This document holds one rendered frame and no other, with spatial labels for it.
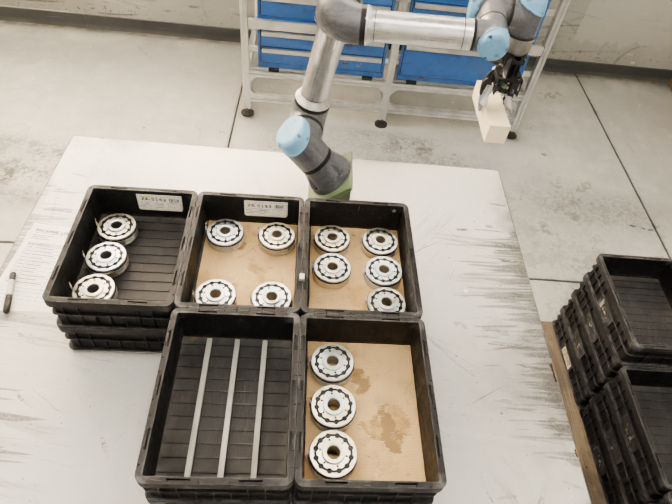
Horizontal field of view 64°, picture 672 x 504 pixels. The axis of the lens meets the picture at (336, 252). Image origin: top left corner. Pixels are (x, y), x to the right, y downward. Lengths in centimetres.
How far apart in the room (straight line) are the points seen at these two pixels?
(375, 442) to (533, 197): 226
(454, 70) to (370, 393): 237
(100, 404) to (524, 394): 110
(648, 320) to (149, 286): 170
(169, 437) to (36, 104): 279
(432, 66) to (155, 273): 224
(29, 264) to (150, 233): 38
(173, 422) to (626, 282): 171
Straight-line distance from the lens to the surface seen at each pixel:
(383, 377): 135
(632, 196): 362
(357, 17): 144
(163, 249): 159
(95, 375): 155
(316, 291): 147
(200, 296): 143
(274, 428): 127
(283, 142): 169
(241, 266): 152
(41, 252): 185
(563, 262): 300
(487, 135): 169
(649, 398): 220
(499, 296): 176
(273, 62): 329
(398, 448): 128
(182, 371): 135
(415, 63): 329
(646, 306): 229
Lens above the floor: 200
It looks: 49 degrees down
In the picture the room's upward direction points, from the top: 8 degrees clockwise
